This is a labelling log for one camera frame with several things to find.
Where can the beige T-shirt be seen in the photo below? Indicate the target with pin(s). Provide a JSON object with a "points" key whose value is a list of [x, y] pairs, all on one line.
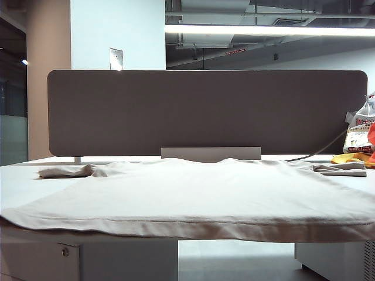
{"points": [[187, 193]]}

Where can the grey fabric desk divider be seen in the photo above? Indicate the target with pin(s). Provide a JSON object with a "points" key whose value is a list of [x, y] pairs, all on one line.
{"points": [[205, 111]]}

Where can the red ceiling sign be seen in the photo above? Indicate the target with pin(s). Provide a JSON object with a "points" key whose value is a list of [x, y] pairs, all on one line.
{"points": [[235, 52]]}

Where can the long ceiling light strip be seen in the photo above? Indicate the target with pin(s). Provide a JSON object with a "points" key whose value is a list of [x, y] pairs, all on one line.
{"points": [[263, 30]]}

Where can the white drawer cabinet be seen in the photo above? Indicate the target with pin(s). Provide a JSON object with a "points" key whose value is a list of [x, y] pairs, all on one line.
{"points": [[117, 260]]}

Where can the ceiling air vent grille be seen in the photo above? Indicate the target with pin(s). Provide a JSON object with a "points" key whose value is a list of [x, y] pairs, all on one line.
{"points": [[290, 21]]}

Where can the yellow cloth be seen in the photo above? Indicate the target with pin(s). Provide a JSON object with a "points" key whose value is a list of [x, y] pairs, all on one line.
{"points": [[345, 159]]}

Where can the round silver drawer lock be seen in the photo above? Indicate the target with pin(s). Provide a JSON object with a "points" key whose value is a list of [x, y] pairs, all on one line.
{"points": [[65, 251]]}

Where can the printed plastic snack bag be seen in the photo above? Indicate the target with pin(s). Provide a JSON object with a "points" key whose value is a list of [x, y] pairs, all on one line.
{"points": [[356, 137]]}

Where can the white cabinet with vent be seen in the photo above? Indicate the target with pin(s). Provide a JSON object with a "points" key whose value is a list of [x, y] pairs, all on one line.
{"points": [[331, 257]]}

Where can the metal wall plate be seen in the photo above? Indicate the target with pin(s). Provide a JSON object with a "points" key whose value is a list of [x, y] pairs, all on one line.
{"points": [[116, 58]]}

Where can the white divider bracket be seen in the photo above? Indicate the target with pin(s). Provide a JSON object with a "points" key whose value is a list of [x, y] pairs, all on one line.
{"points": [[78, 159]]}

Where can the small black ceiling camera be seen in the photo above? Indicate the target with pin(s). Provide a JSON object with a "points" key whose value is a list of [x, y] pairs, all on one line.
{"points": [[275, 56]]}

